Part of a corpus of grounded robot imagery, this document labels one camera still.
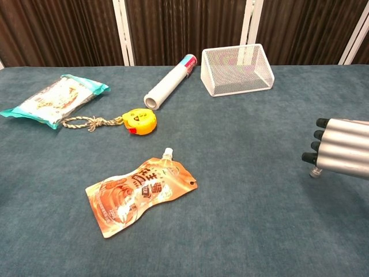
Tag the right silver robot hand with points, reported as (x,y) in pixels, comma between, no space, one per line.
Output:
(343,144)

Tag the silver metal bolt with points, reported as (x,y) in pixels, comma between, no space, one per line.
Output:
(315,172)

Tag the blue green table cloth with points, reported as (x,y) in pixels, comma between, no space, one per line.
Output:
(219,219)

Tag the white plastic wrap roll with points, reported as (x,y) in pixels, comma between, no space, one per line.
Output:
(170,82)

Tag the yellow tape measure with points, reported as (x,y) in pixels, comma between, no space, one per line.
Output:
(139,121)

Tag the orange spouted drink pouch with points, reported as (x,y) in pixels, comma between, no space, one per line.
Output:
(141,192)

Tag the teal white snack package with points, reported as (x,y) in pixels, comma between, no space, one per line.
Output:
(54,101)

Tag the white partition frame post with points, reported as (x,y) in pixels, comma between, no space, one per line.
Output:
(355,37)
(249,21)
(124,31)

